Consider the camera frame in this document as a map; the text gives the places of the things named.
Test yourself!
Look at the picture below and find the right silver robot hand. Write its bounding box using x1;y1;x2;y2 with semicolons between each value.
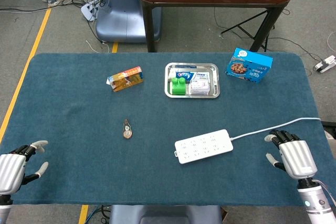
264;129;318;182

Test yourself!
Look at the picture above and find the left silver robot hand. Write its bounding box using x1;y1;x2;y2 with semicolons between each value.
0;140;49;195

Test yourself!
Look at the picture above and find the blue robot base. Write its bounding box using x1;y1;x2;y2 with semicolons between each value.
95;0;162;43

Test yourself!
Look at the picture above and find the white floor power strip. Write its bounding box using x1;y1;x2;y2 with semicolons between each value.
314;55;336;74
80;3;100;22

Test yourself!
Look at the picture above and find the blue table cloth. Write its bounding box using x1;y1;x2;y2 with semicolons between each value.
0;52;336;207

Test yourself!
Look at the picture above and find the blue cookie box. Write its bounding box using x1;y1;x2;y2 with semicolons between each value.
226;47;274;84

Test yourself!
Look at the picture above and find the steel tray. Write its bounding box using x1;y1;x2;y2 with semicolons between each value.
164;62;221;99

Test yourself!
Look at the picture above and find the pale pink wrapped packet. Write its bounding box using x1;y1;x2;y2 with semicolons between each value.
189;79;210;95

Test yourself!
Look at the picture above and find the green toy block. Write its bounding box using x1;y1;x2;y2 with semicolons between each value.
171;77;188;95

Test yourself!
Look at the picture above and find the blue white snack packet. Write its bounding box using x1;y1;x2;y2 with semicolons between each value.
174;71;197;84

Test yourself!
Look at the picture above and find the grey blue robot body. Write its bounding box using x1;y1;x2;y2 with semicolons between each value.
109;205;224;224

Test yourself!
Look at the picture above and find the orange snack box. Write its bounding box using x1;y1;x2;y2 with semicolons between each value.
106;66;144;93

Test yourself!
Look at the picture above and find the white power strip cable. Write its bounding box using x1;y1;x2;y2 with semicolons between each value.
230;117;321;141

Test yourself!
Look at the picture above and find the brown keychain ornament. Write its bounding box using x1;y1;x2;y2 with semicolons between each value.
122;119;133;140

